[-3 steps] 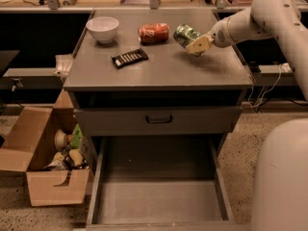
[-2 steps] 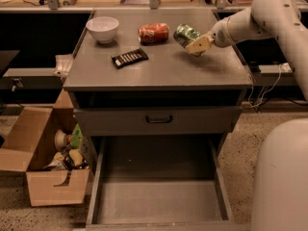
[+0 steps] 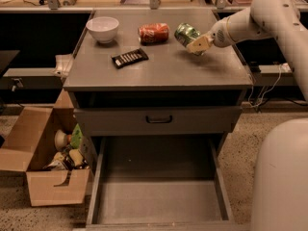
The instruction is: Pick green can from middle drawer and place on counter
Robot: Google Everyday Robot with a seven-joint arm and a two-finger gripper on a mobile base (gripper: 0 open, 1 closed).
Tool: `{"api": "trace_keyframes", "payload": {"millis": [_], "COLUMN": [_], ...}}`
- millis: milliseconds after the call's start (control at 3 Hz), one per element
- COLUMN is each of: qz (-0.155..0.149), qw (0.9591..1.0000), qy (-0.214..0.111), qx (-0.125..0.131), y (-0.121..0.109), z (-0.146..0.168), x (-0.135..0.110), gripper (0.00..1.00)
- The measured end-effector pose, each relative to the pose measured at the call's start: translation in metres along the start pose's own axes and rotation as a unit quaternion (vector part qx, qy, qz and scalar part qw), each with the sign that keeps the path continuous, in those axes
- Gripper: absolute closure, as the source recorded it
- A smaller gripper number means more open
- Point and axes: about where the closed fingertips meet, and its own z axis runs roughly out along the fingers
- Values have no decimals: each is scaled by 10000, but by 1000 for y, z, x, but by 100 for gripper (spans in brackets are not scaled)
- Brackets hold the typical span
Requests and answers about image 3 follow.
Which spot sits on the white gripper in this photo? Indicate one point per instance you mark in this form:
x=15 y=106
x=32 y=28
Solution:
x=218 y=35

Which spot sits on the crushed green can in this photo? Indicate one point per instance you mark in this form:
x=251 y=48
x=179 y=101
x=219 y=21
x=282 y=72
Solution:
x=185 y=34

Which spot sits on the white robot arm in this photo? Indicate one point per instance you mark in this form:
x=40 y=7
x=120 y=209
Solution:
x=280 y=190

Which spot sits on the red soda can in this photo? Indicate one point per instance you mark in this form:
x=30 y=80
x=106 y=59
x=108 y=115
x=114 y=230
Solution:
x=153 y=33

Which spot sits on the grey drawer cabinet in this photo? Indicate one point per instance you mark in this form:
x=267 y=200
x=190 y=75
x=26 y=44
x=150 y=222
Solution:
x=171 y=77

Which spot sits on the closed grey drawer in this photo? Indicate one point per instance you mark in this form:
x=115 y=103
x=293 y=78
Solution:
x=131 y=121

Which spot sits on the open grey drawer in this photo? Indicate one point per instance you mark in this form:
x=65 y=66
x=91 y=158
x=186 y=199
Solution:
x=159 y=183

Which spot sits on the black snack bar packet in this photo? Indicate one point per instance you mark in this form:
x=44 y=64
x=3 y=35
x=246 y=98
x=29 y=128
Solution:
x=131 y=57

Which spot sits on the white power strip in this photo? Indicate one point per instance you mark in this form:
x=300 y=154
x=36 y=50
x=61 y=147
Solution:
x=285 y=68

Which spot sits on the white bowl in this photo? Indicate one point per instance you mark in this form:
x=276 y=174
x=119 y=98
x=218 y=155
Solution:
x=103 y=28

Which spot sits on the green packet in box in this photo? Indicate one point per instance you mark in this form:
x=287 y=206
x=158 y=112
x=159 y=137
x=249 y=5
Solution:
x=76 y=137

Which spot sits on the white cup in box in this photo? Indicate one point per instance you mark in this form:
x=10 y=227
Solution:
x=60 y=140

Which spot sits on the cardboard box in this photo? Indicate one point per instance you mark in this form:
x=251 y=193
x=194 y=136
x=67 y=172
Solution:
x=54 y=177

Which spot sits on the black drawer handle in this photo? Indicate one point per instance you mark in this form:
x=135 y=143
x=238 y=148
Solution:
x=159 y=120

